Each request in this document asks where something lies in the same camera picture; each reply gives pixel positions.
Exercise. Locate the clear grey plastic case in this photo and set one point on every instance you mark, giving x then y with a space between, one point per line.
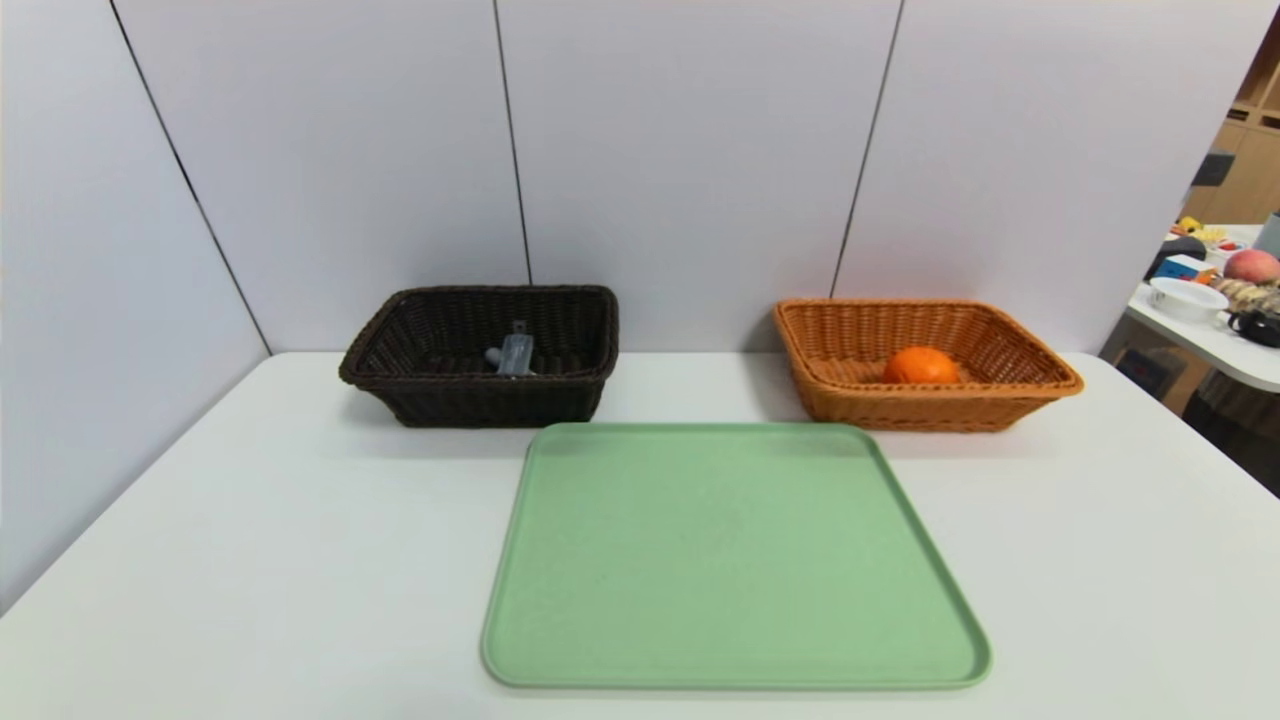
517 352

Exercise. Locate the orange fruit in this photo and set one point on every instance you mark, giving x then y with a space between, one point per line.
920 366

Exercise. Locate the dark brown wicker basket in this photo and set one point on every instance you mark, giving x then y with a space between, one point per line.
480 400

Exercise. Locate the orange wicker basket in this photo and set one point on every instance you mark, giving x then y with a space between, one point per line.
900 405

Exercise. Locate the green plastic tray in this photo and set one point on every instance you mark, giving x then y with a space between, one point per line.
730 560

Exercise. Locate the cardboard box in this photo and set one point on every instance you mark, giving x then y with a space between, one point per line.
1150 370

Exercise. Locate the blue box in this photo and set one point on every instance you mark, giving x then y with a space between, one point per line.
1180 268

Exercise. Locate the white bowl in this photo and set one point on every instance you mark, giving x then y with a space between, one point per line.
1188 300

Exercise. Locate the black rounded object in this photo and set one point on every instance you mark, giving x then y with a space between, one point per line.
1185 245

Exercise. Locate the white background table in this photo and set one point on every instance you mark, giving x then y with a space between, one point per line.
1210 345

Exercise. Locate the yellow toy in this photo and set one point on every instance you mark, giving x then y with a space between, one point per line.
1200 228

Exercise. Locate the dark woven bin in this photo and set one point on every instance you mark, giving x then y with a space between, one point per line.
1240 395

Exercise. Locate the dark grey box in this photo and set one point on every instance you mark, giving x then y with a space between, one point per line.
1214 167

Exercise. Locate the brown bread pieces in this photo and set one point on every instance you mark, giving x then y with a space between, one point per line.
1245 292

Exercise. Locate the small black object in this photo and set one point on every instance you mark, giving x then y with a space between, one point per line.
1258 328

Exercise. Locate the pink peach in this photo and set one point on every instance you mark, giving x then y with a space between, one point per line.
1253 266

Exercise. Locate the grey blue cup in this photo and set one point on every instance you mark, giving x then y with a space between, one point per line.
1270 232

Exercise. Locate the wooden shelf unit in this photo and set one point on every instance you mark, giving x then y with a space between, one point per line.
1255 170

